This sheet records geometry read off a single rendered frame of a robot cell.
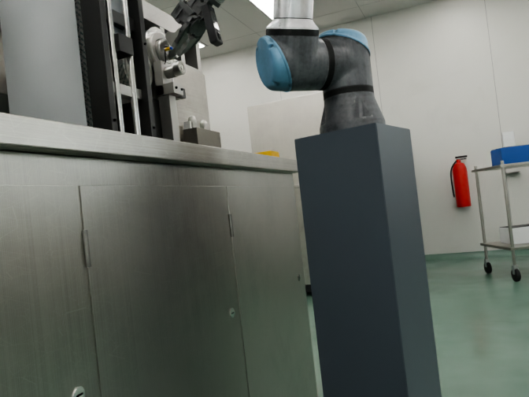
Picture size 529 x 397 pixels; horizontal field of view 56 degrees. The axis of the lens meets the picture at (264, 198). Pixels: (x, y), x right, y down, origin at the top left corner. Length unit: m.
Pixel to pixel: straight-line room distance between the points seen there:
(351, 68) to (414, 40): 4.88
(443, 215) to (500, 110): 1.23
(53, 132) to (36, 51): 0.66
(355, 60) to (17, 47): 0.83
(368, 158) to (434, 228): 4.77
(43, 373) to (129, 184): 0.33
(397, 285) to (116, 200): 0.58
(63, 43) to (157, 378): 0.80
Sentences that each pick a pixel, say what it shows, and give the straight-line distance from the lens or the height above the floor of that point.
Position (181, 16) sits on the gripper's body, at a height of 1.33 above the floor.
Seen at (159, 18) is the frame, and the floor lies 1.61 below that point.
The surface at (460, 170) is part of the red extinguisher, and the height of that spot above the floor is 0.93.
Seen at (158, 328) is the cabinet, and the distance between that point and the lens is 0.94.
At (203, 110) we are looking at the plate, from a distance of 2.46.
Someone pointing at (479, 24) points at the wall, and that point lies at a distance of 6.03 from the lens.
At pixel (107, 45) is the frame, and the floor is 1.13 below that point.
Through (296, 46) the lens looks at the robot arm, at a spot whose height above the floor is 1.08.
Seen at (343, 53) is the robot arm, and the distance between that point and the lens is 1.15.
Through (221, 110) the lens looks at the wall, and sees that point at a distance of 6.56.
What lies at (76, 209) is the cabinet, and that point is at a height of 0.78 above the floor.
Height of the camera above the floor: 0.75
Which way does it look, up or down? 1 degrees up
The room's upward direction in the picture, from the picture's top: 6 degrees counter-clockwise
